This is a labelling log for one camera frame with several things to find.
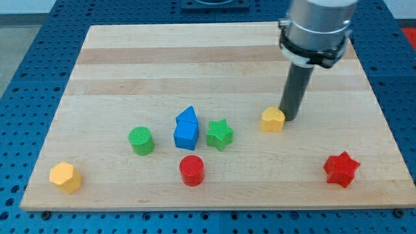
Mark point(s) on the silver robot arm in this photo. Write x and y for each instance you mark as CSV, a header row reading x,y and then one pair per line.
x,y
315,32

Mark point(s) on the green star block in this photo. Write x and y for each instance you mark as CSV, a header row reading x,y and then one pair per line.
x,y
219,134

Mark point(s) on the red star block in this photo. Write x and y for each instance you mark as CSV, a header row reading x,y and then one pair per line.
x,y
340,169

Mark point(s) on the blue cube block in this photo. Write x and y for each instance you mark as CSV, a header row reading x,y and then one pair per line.
x,y
186,135

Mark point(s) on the wooden board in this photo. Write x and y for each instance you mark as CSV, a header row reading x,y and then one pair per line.
x,y
155,76

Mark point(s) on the red cylinder block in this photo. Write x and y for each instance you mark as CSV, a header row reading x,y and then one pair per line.
x,y
192,170

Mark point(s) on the yellow heart block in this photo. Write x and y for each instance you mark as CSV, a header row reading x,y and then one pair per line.
x,y
272,120

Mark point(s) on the green cylinder block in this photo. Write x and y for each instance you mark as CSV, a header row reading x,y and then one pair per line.
x,y
141,141

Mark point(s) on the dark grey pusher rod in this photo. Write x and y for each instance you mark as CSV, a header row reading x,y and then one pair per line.
x,y
295,88

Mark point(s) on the yellow hexagon block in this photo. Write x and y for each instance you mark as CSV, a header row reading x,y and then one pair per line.
x,y
65,177

